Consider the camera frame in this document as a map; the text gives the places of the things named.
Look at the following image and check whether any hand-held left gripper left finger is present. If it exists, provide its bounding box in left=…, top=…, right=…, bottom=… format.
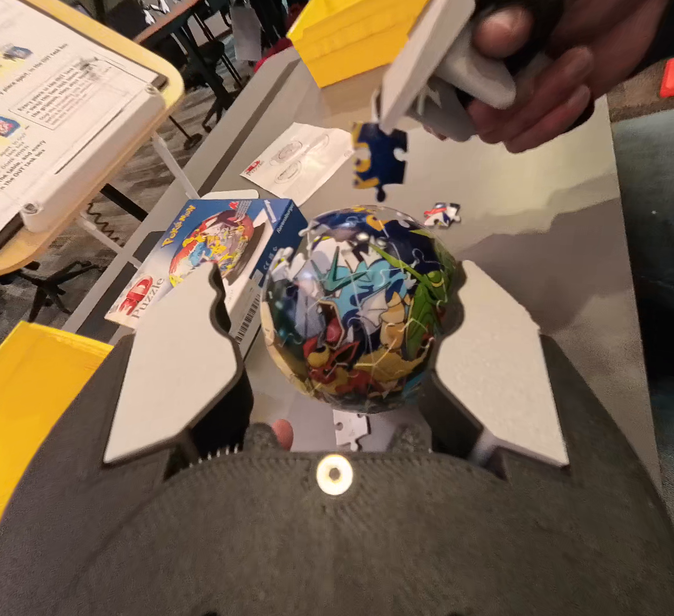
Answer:
left=103, top=260, right=245, bottom=465

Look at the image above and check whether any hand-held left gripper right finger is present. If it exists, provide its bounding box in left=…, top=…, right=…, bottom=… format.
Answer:
left=431, top=259, right=571, bottom=469

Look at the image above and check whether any blue yellow puzzle piece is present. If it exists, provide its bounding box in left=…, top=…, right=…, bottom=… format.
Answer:
left=349, top=121, right=410, bottom=191

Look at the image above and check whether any colourful puzzle ball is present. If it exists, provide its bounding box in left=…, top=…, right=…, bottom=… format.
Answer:
left=259, top=204, right=459, bottom=415

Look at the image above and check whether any plain white puzzle piece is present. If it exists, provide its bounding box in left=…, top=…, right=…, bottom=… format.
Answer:
left=333, top=409, right=373, bottom=452

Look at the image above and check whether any blue puzzle box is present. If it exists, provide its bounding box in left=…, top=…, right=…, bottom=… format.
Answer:
left=104, top=189, right=310, bottom=349

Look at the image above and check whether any white red blue puzzle piece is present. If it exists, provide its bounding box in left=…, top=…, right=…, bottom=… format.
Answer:
left=423, top=201, right=462, bottom=229

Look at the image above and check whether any person's right hand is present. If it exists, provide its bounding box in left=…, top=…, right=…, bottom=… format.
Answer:
left=466, top=0, right=674, bottom=154

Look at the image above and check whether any yellow plastic bin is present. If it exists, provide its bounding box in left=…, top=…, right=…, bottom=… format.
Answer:
left=0, top=321, right=115, bottom=519
left=286, top=0, right=440, bottom=89

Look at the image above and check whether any white instruction leaflet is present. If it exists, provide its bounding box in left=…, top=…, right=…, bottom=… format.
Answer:
left=239, top=122, right=355, bottom=207

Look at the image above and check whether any black chair base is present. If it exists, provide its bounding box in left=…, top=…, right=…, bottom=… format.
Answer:
left=0, top=258, right=102, bottom=323

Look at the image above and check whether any white board stand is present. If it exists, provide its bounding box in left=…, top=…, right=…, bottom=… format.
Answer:
left=79, top=132, right=200, bottom=271

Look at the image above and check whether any person's leg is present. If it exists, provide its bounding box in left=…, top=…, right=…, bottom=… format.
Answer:
left=611, top=110, right=674, bottom=490

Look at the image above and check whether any instruction board with yellow rim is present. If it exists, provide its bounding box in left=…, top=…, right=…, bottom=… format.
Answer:
left=0, top=0, right=186, bottom=277

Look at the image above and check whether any black coiled cable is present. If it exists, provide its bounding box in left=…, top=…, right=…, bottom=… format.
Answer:
left=84, top=199, right=130, bottom=254

